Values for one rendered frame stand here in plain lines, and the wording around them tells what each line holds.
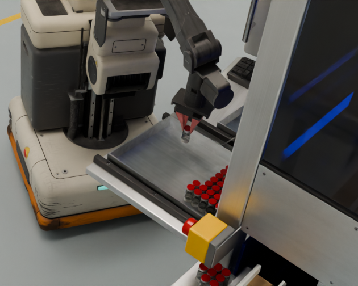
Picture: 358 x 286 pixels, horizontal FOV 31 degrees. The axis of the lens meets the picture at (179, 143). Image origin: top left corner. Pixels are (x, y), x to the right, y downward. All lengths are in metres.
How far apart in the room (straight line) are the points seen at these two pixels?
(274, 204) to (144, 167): 0.50
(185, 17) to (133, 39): 0.79
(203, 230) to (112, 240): 1.38
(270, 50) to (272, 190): 0.29
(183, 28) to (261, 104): 0.36
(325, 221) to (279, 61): 0.33
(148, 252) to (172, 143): 0.96
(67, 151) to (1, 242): 0.44
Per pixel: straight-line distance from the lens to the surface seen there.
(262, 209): 1.35
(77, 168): 2.60
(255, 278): 1.45
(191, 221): 1.41
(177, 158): 1.76
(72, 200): 2.57
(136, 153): 1.76
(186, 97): 1.60
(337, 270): 1.33
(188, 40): 1.50
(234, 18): 4.49
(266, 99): 1.22
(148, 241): 2.74
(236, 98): 2.05
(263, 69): 1.19
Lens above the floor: 2.00
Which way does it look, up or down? 38 degrees down
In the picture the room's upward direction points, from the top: 11 degrees clockwise
